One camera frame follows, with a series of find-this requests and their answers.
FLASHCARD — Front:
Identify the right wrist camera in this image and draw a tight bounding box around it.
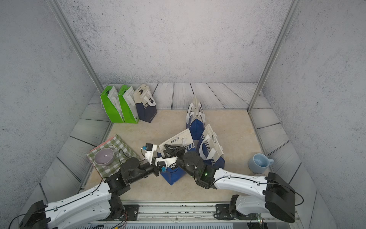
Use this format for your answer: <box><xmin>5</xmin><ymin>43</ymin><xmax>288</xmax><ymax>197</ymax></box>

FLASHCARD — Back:
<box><xmin>155</xmin><ymin>161</ymin><xmax>166</xmax><ymax>172</ymax></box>

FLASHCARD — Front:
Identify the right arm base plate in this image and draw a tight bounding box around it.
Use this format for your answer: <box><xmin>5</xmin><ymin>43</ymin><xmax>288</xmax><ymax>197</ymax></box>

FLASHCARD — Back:
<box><xmin>213</xmin><ymin>195</ymin><xmax>257</xmax><ymax>220</ymax></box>

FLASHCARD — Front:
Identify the green checkered cloth mat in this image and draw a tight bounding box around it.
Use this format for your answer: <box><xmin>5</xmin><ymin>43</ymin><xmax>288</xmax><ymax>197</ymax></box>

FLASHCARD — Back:
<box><xmin>87</xmin><ymin>135</ymin><xmax>140</xmax><ymax>179</ymax></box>

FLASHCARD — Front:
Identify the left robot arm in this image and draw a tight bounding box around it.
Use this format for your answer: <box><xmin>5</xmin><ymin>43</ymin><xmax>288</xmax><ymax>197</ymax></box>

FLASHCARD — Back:
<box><xmin>19</xmin><ymin>157</ymin><xmax>166</xmax><ymax>229</ymax></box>

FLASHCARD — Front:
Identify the blue bag standing rear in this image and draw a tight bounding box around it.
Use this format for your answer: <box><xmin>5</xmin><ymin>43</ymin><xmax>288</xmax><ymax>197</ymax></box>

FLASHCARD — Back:
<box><xmin>185</xmin><ymin>95</ymin><xmax>205</xmax><ymax>141</ymax></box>

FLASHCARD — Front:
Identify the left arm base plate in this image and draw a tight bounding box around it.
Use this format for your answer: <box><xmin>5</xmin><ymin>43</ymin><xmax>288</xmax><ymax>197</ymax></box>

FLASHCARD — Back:
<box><xmin>122</xmin><ymin>204</ymin><xmax>140</xmax><ymax>221</ymax></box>

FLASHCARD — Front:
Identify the blue white takeout bag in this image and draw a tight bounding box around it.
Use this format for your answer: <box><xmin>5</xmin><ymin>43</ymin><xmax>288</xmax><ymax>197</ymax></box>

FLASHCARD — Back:
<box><xmin>158</xmin><ymin>129</ymin><xmax>195</xmax><ymax>185</ymax></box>

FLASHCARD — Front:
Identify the metal spoon patterned handle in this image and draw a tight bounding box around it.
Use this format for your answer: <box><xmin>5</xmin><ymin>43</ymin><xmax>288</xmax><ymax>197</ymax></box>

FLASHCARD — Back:
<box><xmin>110</xmin><ymin>144</ymin><xmax>130</xmax><ymax>158</ymax></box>

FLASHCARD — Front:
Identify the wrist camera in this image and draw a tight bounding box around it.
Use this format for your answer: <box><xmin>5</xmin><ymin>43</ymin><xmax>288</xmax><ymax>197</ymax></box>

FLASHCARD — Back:
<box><xmin>155</xmin><ymin>161</ymin><xmax>166</xmax><ymax>172</ymax></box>
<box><xmin>143</xmin><ymin>143</ymin><xmax>153</xmax><ymax>151</ymax></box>

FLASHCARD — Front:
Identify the green white takeout bag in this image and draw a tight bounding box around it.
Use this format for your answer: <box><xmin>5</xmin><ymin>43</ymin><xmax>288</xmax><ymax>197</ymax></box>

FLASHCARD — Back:
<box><xmin>118</xmin><ymin>85</ymin><xmax>139</xmax><ymax>124</ymax></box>
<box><xmin>100</xmin><ymin>86</ymin><xmax>124</xmax><ymax>123</ymax></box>

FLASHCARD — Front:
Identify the dark navy takeaway bag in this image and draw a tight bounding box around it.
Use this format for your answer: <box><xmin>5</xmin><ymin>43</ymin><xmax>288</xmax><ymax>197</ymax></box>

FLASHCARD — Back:
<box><xmin>133</xmin><ymin>84</ymin><xmax>157</xmax><ymax>123</ymax></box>

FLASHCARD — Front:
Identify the lilac ceramic bowl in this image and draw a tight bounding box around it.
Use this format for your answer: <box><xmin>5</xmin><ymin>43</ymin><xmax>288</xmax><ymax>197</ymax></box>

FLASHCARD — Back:
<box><xmin>94</xmin><ymin>148</ymin><xmax>114</xmax><ymax>166</ymax></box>

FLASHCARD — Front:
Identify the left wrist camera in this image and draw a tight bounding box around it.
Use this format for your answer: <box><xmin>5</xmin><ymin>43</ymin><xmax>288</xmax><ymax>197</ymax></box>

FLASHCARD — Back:
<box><xmin>143</xmin><ymin>143</ymin><xmax>153</xmax><ymax>151</ymax></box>

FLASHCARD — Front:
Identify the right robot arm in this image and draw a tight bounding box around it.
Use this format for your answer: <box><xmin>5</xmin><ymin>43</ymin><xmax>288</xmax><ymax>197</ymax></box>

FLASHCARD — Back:
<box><xmin>155</xmin><ymin>145</ymin><xmax>296</xmax><ymax>223</ymax></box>

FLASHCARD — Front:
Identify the light blue mug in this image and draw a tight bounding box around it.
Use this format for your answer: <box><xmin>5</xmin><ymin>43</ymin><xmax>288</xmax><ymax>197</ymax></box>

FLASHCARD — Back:
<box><xmin>248</xmin><ymin>154</ymin><xmax>274</xmax><ymax>174</ymax></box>

